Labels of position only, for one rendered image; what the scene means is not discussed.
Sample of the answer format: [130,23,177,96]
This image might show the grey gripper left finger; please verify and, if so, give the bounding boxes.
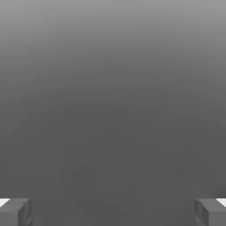
[0,197,34,226]

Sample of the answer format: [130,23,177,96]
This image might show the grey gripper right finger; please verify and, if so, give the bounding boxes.
[193,197,226,226]

